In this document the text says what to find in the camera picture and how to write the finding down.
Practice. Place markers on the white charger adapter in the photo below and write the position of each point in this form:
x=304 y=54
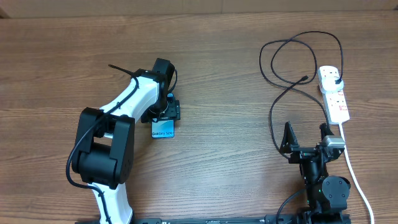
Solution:
x=329 y=85

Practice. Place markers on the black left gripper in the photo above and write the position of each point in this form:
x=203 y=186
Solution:
x=173 y=112

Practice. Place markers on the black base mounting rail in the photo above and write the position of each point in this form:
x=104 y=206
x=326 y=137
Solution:
x=268 y=219

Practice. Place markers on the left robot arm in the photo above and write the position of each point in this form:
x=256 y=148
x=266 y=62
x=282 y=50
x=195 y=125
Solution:
x=103 y=153

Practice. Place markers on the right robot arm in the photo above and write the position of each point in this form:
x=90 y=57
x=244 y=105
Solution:
x=326 y=194

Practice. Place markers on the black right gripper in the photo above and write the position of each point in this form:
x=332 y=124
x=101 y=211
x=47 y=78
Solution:
x=288 y=145

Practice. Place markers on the blue Samsung Galaxy smartphone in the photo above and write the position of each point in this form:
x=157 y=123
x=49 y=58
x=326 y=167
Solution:
x=163 y=129

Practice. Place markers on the white power strip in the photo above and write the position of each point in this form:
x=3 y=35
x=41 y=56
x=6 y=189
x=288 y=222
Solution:
x=335 y=102

